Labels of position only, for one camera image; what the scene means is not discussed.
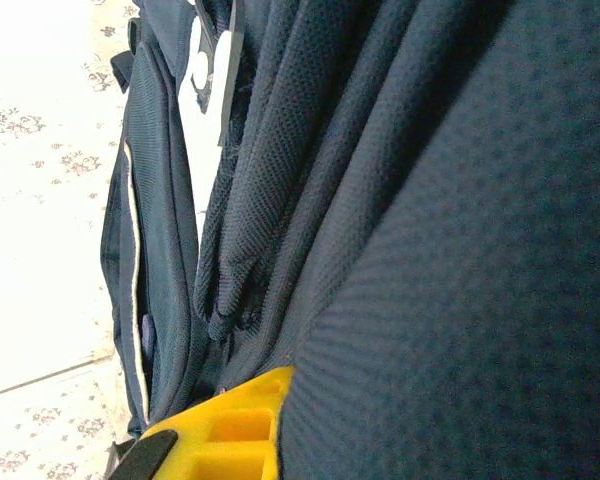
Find navy blue backpack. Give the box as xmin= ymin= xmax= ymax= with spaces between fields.
xmin=99 ymin=0 xmax=600 ymax=480

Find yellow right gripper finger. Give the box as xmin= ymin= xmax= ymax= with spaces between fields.
xmin=108 ymin=364 xmax=297 ymax=480

